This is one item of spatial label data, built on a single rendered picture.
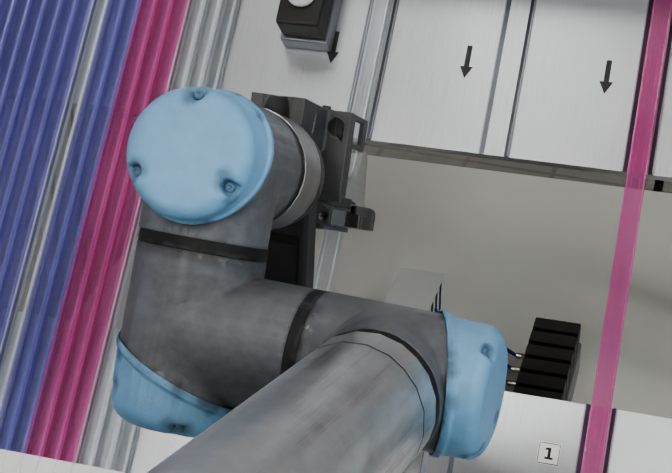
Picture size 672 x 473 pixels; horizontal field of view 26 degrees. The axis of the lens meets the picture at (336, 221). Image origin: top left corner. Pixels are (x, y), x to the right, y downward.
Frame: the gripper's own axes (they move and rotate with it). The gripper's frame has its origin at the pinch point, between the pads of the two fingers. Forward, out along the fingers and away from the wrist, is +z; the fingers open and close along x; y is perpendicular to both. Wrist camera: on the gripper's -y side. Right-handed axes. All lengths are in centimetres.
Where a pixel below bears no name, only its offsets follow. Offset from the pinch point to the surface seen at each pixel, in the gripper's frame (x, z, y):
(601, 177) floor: -5, 220, 21
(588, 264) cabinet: -15, 62, 0
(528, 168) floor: 12, 220, 21
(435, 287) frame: -0.8, 45.1, -5.0
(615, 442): -23.4, -2.4, -13.0
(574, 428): -20.4, -2.2, -12.5
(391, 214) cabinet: 10, 67, 3
